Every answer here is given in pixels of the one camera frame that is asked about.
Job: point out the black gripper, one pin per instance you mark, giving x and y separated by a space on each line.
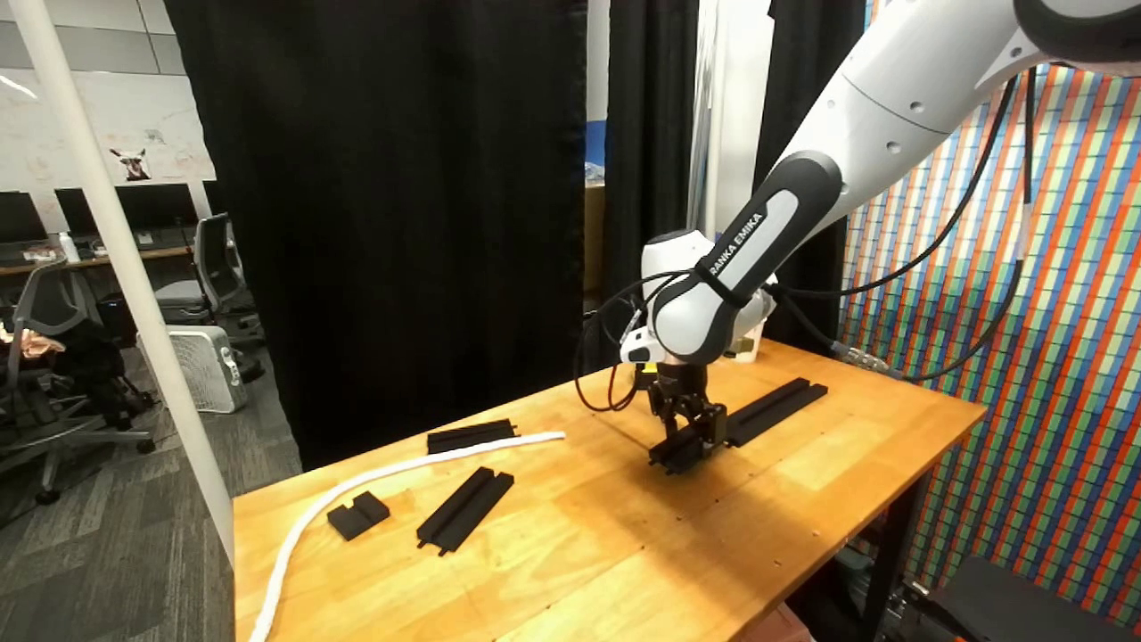
681 388

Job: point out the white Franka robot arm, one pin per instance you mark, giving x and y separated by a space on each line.
879 108

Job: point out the white curved plastic tube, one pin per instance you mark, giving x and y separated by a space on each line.
523 445

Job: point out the brown cardboard box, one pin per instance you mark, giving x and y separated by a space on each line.
593 243

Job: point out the black table leg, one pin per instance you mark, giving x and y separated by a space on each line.
887 559

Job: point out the narrow black curtain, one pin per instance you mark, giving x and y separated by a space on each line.
650 144

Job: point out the small black grooved block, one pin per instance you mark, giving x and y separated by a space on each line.
358 518

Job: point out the wide black curtain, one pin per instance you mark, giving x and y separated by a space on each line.
392 217

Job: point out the black seat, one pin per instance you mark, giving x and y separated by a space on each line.
1011 607

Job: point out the multicoloured patterned backdrop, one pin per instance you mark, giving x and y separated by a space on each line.
1072 451

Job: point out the black curtain beside patterned backdrop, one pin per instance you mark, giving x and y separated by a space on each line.
808 58

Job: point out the white box on floor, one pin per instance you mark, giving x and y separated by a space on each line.
203 369

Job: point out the grey office chair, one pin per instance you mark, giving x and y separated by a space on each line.
217 269
46 416

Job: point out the white slanted pole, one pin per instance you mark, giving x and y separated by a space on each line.
107 232

